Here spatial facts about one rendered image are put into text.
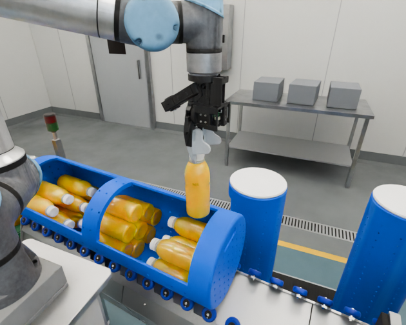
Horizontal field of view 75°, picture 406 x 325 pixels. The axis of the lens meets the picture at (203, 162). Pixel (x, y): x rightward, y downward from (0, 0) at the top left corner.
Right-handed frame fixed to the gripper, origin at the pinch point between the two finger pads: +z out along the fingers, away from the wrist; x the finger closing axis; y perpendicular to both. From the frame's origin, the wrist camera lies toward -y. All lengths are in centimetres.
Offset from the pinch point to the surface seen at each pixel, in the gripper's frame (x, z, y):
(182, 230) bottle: 2.7, 30.7, -7.3
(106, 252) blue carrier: -13.4, 34.7, -25.7
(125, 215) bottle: -3.1, 27.1, -25.7
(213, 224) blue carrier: -1.7, 19.4, 6.1
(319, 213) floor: 193, 142, 36
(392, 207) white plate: 63, 39, 59
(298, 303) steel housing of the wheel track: 9, 50, 32
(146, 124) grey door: 309, 133, -279
